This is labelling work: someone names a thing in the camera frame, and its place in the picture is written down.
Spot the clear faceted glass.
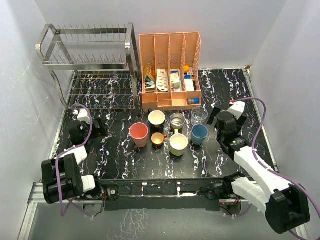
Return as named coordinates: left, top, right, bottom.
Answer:
left=191, top=106, right=208, bottom=126

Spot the blue plastic cup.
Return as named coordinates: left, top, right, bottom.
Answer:
left=191, top=124, right=209, bottom=145

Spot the tall pink cup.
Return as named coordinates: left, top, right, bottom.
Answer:
left=129, top=122, right=149, bottom=148

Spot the cream and brown tumbler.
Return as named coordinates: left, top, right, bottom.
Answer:
left=169, top=112, right=186, bottom=133

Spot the light green mug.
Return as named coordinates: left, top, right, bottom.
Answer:
left=169, top=129, right=189, bottom=157

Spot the black mug white inside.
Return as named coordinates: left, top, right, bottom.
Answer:
left=147, top=108, right=166, bottom=133

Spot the orange ceramic mug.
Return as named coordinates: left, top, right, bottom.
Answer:
left=151, top=132, right=168, bottom=147

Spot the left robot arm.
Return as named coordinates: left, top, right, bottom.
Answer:
left=41, top=118, right=108, bottom=204

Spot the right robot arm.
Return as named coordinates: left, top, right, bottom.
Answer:
left=207, top=105, right=311, bottom=234

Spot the steel two-tier dish rack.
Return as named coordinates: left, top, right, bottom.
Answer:
left=35, top=22, right=142, bottom=116

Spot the blue capped small bottle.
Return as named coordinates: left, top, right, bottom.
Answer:
left=187, top=98, right=200, bottom=105

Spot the blue white box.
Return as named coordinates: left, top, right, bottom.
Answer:
left=184, top=75, right=196, bottom=92

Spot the green white medicine box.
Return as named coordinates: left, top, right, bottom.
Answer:
left=170, top=71, right=181, bottom=89

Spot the yellow capped bottle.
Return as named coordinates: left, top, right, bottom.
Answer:
left=184, top=65, right=190, bottom=73

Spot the white barcode card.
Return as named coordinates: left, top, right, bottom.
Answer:
left=156, top=68, right=169, bottom=92

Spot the peach plastic desk organizer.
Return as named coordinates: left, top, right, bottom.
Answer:
left=139, top=32, right=202, bottom=111

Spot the orange booklet stack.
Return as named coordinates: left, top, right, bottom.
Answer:
left=143, top=63, right=156, bottom=82

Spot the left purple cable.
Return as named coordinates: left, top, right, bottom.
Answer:
left=54, top=103, right=101, bottom=218

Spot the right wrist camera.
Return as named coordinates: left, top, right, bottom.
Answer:
left=227, top=101, right=246, bottom=120

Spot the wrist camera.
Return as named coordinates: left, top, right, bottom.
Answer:
left=227, top=101, right=246, bottom=120
left=72, top=108, right=91, bottom=125

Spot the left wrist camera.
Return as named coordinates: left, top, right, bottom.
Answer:
left=72, top=108, right=91, bottom=125

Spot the aluminium rail frame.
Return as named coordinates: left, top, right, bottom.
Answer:
left=18, top=181, right=310, bottom=240

